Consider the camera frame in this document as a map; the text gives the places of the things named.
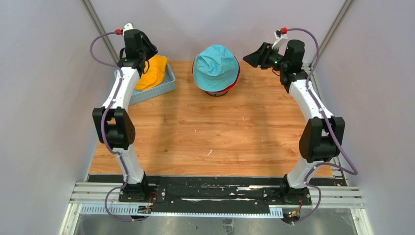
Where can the black wire hat stand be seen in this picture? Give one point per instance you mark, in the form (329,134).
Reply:
(217,94)

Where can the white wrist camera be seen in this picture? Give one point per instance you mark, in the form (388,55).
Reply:
(127,27)
(281,37)

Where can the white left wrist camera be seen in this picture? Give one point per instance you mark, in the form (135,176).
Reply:
(127,27)

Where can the aluminium corner frame rail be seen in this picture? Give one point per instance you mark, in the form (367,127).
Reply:
(313,65)

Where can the left aluminium corner rail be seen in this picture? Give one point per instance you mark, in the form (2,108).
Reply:
(99,28)

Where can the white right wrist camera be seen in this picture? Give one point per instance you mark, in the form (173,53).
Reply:
(281,37)

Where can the yellow bucket hat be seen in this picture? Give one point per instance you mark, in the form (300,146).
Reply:
(154,73)

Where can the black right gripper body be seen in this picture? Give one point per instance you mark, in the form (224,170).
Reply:
(271,58)

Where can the teal plastic basket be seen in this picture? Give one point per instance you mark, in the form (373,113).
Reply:
(167,85)

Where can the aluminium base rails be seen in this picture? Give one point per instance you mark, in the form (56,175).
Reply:
(327,216)

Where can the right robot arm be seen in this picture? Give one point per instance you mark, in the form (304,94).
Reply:
(316,144)

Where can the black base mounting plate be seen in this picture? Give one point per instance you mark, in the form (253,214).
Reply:
(201,194)

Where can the teal bucket hat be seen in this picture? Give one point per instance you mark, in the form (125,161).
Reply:
(214,52)

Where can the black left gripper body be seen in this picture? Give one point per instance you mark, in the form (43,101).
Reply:
(148,50)

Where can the red bucket hat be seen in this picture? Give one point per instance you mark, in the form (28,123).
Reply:
(231,86)

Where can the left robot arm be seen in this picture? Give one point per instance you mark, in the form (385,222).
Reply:
(113,125)

